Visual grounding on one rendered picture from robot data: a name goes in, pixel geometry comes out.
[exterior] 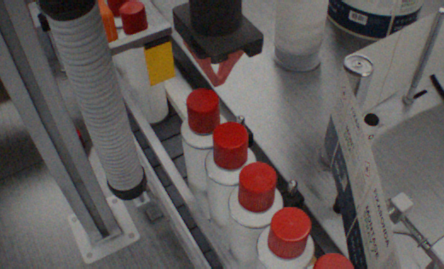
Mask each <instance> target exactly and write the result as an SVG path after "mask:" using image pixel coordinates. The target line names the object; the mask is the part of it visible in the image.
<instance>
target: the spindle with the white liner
mask: <svg viewBox="0 0 444 269"><path fill-rule="evenodd" d="M328 1H329V0H277V1H276V3H277V9H276V20H275V27H274V46H273V48H272V57H273V59H274V61H275V62H276V63H277V64H278V65H279V66H281V67H283V68H284V69H286V70H289V71H293V72H305V71H308V70H310V69H312V68H314V67H317V65H318V64H319V63H320V59H321V52H320V51H321V48H322V43H323V42H322V39H323V36H324V27H325V23H326V13H327V9H328Z"/></svg>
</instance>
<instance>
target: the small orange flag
mask: <svg viewBox="0 0 444 269"><path fill-rule="evenodd" d="M142 45H143V51H144V55H145V59H146V63H147V74H148V77H149V82H150V86H151V87H152V86H155V85H156V84H159V83H162V82H164V81H167V80H169V79H172V78H173V77H175V71H174V67H175V66H174V60H173V54H172V48H171V43H170V37H169V35H168V36H164V37H160V38H157V39H155V40H153V41H151V42H148V43H144V44H142Z"/></svg>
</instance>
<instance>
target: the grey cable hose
mask: <svg viewBox="0 0 444 269"><path fill-rule="evenodd" d="M38 1H39V4H40V7H41V10H42V11H43V12H44V13H45V14H46V17H47V20H48V23H49V26H50V29H51V31H52V34H53V37H54V39H55V43H56V46H57V48H58V51H59V53H60V57H61V59H62V64H63V65H64V67H65V70H66V74H67V76H68V80H69V82H70V84H71V85H72V91H73V93H74V95H75V96H76V102H77V103H78V106H79V108H80V111H81V114H82V116H83V118H84V121H85V124H86V128H87V130H88V132H89V135H90V137H91V139H92V141H93V145H94V148H95V151H96V153H97V155H98V157H99V159H100V160H101V166H102V169H103V170H104V172H105V175H106V179H107V186H108V188H109V191H110V192H111V193H112V194H113V195H114V196H115V197H116V198H118V199H121V200H124V201H130V200H134V199H135V198H137V197H139V196H140V195H141V194H142V193H143V192H144V190H145V188H146V184H147V177H146V172H145V169H144V167H143V166H141V163H140V160H139V156H138V151H137V148H136V144H135V141H134V137H133V134H132V131H131V128H130V123H129V120H128V117H127V111H126V108H125V105H124V100H123V98H122V95H121V91H120V90H121V88H120V86H119V83H118V79H117V75H116V72H115V71H116V70H115V67H114V63H113V61H112V53H111V51H110V48H109V45H108V40H107V35H106V33H105V30H106V29H105V27H104V24H103V22H102V16H101V11H100V7H99V3H98V0H38Z"/></svg>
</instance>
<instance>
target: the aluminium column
mask: <svg viewBox="0 0 444 269"><path fill-rule="evenodd" d="M0 78H1V80H2V82H3V85H4V87H5V88H6V90H7V91H8V94H9V96H10V99H11V100H12V101H13V102H14V106H15V107H16V110H17V112H18V113H19V115H20V117H21V119H22V122H23V123H24V124H25V126H26V129H27V130H28V131H29V135H30V136H31V137H32V140H33V142H34V143H35V145H36V147H37V149H38V150H39V152H40V154H41V157H42V158H43V160H44V162H46V166H47V167H48V168H49V170H50V172H51V174H52V176H53V178H54V179H55V181H56V182H57V185H58V187H59V188H60V189H61V191H62V192H63V194H64V196H65V199H66V200H67V202H68V203H69V204H70V206H71V208H72V211H73V212H74V214H75V215H76V216H77V218H78V220H79V222H80V223H81V224H82V226H83V229H84V231H85V232H86V233H87V235H88V236H89V239H90V240H91V241H92V243H93V244H94V245H97V244H100V243H102V242H104V241H106V240H108V239H110V238H112V237H114V236H117V235H118V234H120V233H121V230H120V229H119V227H118V223H117V221H116V220H115V218H114V216H113V214H112V211H111V209H110V206H109V204H108V201H107V199H106V197H105V194H104V193H103V191H102V189H101V186H100V184H99V182H98V180H97V179H96V176H95V171H94V170H93V168H92V167H91V165H90V162H89V159H88V158H87V154H86V152H85V150H84V147H83V145H82V143H81V141H80V138H79V136H78V132H77V130H76V129H75V128H74V123H73V121H72V119H71V117H70V115H69V111H68V109H67V107H66V105H65V101H64V99H63V98H62V96H61V91H60V89H59V87H58V85H57V84H58V83H57V82H56V81H55V75H54V73H53V72H52V70H51V66H50V65H49V60H48V59H47V56H46V54H45V52H44V49H43V45H42V44H41V40H40V38H39V35H38V33H37V29H36V27H35V24H34V23H33V18H32V15H31V13H30V10H29V8H28V5H27V3H26V0H0Z"/></svg>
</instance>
